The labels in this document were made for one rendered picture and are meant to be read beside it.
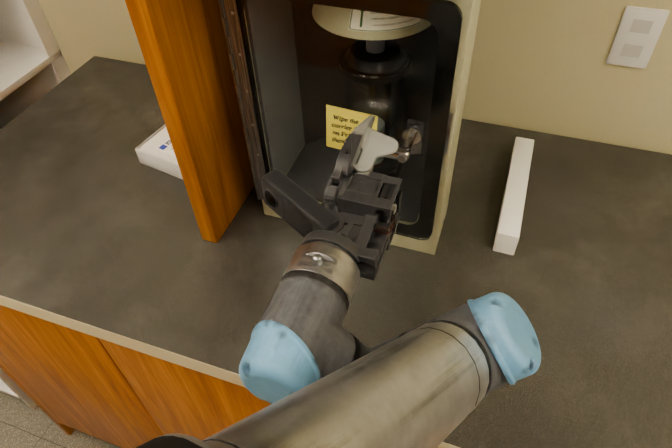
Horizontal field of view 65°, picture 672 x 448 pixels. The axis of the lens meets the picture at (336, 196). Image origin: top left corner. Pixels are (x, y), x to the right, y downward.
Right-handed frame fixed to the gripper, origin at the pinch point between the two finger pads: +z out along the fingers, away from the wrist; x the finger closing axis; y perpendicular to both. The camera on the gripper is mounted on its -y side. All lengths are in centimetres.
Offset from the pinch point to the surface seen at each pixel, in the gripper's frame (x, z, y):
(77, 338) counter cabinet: -41, -21, -49
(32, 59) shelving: -28, 42, -109
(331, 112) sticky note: 1.2, 4.2, -6.2
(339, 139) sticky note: -3.3, 4.1, -5.1
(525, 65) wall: -13, 49, 19
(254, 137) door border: -6.5, 4.4, -19.6
